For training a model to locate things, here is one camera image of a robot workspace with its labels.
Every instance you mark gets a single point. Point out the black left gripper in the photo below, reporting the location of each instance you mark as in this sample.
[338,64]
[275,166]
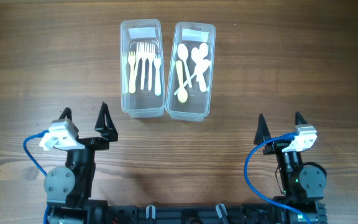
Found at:
[91,142]

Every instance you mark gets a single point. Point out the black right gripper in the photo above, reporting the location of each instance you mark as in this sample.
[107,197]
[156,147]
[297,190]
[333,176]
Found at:
[278,147]

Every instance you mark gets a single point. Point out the yellow plastic fork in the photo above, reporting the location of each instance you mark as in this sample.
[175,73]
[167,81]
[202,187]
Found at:
[131,61]

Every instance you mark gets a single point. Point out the white plastic fork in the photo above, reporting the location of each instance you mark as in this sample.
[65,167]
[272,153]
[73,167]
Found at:
[144,55]
[151,57]
[139,54]

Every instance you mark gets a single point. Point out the light blue plastic fork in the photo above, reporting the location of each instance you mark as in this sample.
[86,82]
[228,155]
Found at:
[157,64]

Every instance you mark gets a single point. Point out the white spoon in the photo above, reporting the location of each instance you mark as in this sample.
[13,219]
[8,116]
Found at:
[197,70]
[203,52]
[183,55]
[194,76]

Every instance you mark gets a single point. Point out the yellow plastic spoon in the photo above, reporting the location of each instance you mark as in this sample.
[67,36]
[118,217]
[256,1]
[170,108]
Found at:
[182,94]

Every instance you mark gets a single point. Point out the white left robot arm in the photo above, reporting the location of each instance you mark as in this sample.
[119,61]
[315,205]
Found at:
[69,187]

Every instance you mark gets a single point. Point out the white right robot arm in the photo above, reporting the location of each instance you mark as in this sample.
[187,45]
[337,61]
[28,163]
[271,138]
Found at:
[303,183]

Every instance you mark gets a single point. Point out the clear left plastic container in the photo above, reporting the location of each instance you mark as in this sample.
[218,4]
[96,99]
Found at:
[142,103]

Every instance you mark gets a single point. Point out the clear plastic container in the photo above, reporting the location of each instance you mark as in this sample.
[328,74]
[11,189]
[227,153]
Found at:
[198,104]
[142,103]

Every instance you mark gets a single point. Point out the clear right plastic container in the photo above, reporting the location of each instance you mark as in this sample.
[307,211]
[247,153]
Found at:
[198,104]

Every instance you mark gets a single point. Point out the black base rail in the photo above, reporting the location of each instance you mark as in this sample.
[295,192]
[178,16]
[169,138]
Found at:
[197,214]

